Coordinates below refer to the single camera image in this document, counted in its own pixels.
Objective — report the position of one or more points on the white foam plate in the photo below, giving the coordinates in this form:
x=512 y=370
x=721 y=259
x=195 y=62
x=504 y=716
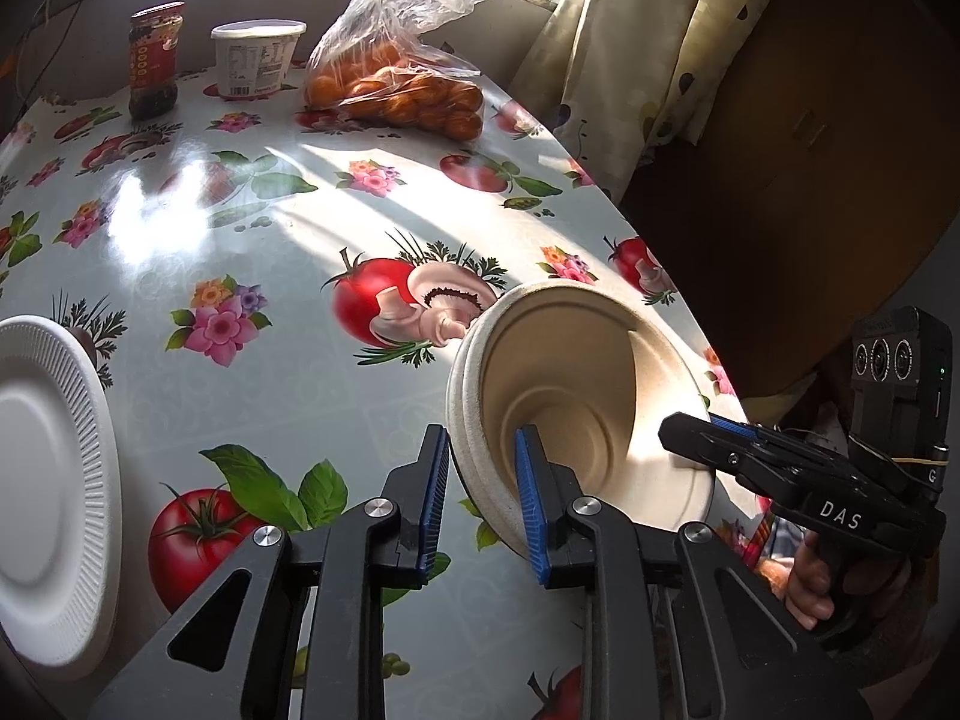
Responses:
x=37 y=480

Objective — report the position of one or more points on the person's right hand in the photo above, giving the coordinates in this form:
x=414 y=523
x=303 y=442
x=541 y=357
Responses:
x=808 y=577

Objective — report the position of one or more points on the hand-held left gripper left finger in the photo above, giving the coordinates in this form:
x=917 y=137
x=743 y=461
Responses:
x=436 y=510

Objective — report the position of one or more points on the clear plastic bag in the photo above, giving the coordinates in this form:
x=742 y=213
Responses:
x=405 y=7

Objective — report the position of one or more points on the patterned cream curtain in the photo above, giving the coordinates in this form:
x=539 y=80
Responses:
x=645 y=52

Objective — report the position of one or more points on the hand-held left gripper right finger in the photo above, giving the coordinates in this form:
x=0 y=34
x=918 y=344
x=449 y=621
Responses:
x=529 y=510

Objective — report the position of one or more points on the white plastic tub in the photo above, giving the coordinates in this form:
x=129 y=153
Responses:
x=259 y=56

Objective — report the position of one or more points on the printed tablecloth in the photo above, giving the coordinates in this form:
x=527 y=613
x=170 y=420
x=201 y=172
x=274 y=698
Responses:
x=225 y=240

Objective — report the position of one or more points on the large beige paper bowl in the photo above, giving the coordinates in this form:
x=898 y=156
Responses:
x=454 y=409

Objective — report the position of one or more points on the pile of oranges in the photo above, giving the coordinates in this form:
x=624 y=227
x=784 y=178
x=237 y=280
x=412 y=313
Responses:
x=405 y=94

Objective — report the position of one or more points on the red label sauce jar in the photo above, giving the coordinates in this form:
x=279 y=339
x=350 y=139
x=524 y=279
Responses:
x=156 y=60

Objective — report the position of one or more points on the brown wooden cabinet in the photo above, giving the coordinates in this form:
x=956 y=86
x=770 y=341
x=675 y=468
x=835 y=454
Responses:
x=825 y=165

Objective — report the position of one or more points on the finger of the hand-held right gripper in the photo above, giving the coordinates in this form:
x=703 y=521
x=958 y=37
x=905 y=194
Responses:
x=750 y=427
x=720 y=446

